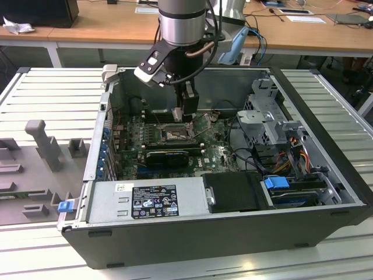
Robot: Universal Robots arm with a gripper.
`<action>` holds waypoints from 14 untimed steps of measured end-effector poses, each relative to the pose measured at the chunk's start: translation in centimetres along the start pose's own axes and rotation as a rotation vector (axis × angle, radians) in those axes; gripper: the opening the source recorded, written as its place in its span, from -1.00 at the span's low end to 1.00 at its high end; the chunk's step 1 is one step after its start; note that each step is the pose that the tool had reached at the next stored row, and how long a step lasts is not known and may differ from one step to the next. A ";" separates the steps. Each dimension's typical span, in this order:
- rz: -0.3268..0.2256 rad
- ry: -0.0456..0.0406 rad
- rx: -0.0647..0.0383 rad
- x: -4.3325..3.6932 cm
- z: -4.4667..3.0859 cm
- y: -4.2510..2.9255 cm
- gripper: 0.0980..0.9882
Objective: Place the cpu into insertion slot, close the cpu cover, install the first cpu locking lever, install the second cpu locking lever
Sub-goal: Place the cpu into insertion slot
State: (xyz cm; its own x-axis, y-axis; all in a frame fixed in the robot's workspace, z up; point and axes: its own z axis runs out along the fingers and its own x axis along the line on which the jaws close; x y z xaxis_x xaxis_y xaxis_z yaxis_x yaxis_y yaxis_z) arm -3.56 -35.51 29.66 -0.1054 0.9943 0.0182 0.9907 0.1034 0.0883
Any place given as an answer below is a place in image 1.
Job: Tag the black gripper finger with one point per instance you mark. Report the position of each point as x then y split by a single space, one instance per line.
190 102

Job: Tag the thin metal locking lever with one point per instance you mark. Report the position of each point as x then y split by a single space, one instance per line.
156 119
203 132

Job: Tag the CPU socket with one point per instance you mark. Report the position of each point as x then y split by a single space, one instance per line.
175 132

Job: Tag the black RAM stick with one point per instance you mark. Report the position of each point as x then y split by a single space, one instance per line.
158 112
175 144

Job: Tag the pale blue teach pendant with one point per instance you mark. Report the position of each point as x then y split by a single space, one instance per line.
234 46

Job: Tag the white power strip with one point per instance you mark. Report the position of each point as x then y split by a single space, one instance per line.
246 59

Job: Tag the green motherboard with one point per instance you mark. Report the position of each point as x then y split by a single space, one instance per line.
215 157

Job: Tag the black graphics card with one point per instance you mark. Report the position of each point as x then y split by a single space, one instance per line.
167 160

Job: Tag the silver drive cage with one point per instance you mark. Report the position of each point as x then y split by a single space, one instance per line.
256 119

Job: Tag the grey case release latch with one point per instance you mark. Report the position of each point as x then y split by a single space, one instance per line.
110 73

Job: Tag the wooden desk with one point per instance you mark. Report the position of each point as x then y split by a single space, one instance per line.
116 26

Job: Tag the black plastic shroud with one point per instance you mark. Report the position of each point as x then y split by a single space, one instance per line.
233 192

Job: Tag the hard disk in blue carrier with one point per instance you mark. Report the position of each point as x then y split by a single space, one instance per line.
277 183

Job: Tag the silver power supply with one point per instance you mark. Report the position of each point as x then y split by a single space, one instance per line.
105 201

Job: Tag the black PC case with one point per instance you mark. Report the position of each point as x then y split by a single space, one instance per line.
186 248

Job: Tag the black desktop computer box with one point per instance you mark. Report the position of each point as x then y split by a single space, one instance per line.
38 11

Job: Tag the blue case latch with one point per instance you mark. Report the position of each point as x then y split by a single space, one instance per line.
65 207

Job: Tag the grey parts rack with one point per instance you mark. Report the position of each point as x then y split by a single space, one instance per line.
43 175

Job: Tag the grey laptop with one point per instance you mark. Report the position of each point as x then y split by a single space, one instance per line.
349 19

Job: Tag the crumpled white paper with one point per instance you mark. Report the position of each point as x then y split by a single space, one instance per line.
17 27

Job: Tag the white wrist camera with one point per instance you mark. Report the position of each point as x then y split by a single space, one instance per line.
148 74

